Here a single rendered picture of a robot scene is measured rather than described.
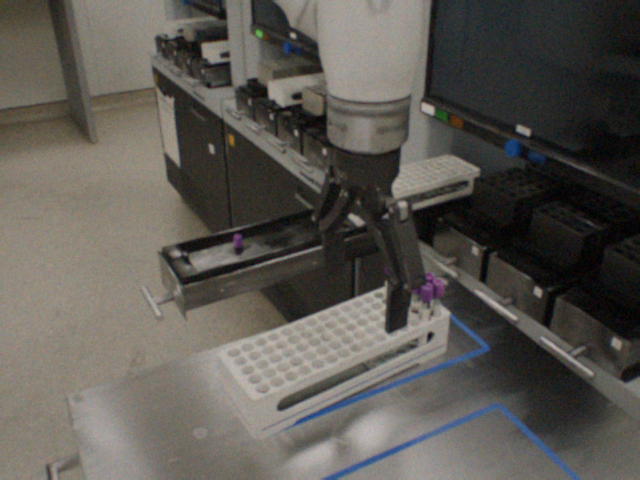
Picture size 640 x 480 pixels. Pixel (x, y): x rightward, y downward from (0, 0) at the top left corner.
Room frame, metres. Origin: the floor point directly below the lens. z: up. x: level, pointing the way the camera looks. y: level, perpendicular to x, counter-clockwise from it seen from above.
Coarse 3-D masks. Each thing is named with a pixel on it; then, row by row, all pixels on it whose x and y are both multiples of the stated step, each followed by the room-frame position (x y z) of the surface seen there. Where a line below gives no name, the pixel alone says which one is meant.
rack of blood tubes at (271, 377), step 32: (384, 288) 0.74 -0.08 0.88; (320, 320) 0.68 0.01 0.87; (352, 320) 0.67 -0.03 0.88; (384, 320) 0.67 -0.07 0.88; (416, 320) 0.67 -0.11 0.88; (448, 320) 0.68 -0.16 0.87; (224, 352) 0.61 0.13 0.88; (256, 352) 0.61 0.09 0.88; (288, 352) 0.61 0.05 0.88; (320, 352) 0.62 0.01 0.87; (352, 352) 0.61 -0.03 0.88; (384, 352) 0.65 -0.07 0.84; (416, 352) 0.65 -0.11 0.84; (224, 384) 0.59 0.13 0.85; (256, 384) 0.55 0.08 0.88; (288, 384) 0.55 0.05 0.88; (320, 384) 0.61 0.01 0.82; (352, 384) 0.60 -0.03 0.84; (256, 416) 0.53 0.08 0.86; (288, 416) 0.55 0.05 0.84
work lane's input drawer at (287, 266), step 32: (256, 224) 1.06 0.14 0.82; (288, 224) 1.08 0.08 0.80; (352, 224) 1.05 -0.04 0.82; (416, 224) 1.10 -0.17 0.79; (160, 256) 0.96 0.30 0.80; (192, 256) 0.96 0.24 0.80; (224, 256) 0.96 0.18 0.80; (256, 256) 0.94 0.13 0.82; (288, 256) 0.96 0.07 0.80; (320, 256) 0.99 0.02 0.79; (352, 256) 1.02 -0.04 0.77; (192, 288) 0.87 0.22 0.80; (224, 288) 0.89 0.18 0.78; (256, 288) 0.92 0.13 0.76; (160, 320) 0.85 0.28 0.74
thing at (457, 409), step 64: (128, 384) 0.62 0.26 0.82; (192, 384) 0.62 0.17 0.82; (384, 384) 0.62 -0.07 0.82; (448, 384) 0.62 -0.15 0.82; (512, 384) 0.62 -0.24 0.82; (576, 384) 0.62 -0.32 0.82; (128, 448) 0.51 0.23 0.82; (192, 448) 0.51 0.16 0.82; (256, 448) 0.51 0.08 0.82; (320, 448) 0.51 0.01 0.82; (384, 448) 0.51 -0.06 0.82; (448, 448) 0.51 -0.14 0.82; (512, 448) 0.51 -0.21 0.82; (576, 448) 0.51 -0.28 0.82
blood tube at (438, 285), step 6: (432, 282) 0.68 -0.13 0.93; (438, 282) 0.68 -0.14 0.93; (438, 288) 0.67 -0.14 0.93; (438, 294) 0.67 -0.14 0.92; (432, 300) 0.68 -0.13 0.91; (438, 300) 0.67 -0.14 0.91; (432, 306) 0.68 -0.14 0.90; (438, 306) 0.68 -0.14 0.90; (432, 312) 0.68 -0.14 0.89; (438, 312) 0.68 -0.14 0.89; (432, 336) 0.68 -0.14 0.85
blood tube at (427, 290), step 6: (426, 288) 0.67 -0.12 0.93; (432, 288) 0.67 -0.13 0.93; (426, 294) 0.66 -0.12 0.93; (432, 294) 0.67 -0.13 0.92; (426, 300) 0.66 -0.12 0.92; (426, 306) 0.66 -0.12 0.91; (426, 312) 0.67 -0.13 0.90; (420, 318) 0.67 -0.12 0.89; (426, 318) 0.67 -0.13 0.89; (420, 336) 0.67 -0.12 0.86; (426, 336) 0.67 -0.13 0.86; (420, 342) 0.67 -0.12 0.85; (426, 342) 0.67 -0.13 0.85
